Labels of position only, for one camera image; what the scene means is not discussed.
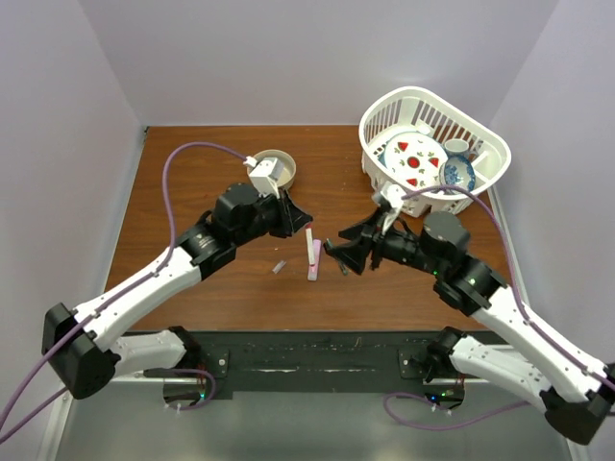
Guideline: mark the blue floral bowl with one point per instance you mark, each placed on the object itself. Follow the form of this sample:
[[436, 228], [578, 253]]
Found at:
[[458, 171]]

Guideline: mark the white red marker pen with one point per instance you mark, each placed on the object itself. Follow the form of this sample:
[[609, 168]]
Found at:
[[310, 248]]

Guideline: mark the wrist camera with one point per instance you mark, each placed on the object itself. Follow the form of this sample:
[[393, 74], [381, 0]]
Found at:
[[390, 201], [264, 175]]

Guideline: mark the pink highlighter pen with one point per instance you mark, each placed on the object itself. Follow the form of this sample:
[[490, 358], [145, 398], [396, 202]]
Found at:
[[313, 269]]

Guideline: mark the beige ceramic bowl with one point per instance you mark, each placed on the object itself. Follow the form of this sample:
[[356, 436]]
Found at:
[[287, 176]]

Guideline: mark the watermelon pattern plate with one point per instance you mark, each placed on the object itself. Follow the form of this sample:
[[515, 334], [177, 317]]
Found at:
[[413, 159]]

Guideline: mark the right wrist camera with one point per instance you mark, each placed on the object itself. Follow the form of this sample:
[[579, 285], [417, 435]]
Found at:
[[390, 201]]

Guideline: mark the green pen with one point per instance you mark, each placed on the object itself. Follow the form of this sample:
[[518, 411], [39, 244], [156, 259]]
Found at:
[[343, 269]]

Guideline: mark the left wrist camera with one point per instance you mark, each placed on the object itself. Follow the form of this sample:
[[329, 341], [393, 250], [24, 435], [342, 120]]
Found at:
[[264, 175]]

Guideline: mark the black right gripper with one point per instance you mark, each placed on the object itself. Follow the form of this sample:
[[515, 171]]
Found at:
[[354, 255]]

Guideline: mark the clear pen cap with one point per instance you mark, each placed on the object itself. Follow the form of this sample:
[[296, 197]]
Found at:
[[278, 266]]

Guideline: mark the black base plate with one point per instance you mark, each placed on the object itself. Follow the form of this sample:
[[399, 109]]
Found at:
[[320, 361]]

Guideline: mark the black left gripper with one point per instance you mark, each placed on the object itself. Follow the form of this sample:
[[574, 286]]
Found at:
[[298, 218]]

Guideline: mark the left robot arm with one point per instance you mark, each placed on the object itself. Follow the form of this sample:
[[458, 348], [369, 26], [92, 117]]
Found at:
[[86, 345]]

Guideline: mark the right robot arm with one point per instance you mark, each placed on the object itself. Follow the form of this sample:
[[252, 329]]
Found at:
[[571, 388]]

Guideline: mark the white plastic dish rack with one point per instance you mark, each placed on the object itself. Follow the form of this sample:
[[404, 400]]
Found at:
[[416, 109]]

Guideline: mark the white mug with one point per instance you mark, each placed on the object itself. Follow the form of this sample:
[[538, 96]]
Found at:
[[456, 147]]

